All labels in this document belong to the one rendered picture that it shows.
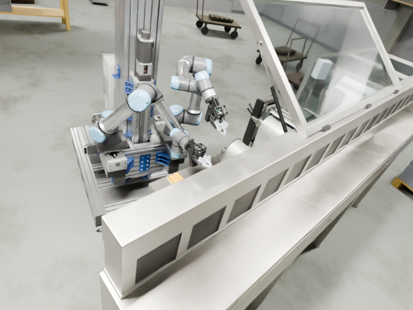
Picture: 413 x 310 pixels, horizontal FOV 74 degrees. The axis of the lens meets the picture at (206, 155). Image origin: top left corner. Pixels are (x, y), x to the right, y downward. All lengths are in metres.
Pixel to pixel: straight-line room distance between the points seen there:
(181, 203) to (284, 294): 2.06
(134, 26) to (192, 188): 1.47
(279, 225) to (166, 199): 0.45
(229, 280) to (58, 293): 1.74
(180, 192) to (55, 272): 1.91
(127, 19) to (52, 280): 1.86
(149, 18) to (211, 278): 1.62
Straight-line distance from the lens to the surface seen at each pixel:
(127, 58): 2.02
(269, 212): 0.97
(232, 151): 1.43
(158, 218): 0.58
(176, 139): 1.70
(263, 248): 0.87
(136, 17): 1.96
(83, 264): 2.45
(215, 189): 0.66
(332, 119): 1.16
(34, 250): 2.59
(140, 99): 1.62
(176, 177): 1.72
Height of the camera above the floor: 2.11
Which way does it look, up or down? 38 degrees down
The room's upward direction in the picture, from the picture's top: 15 degrees clockwise
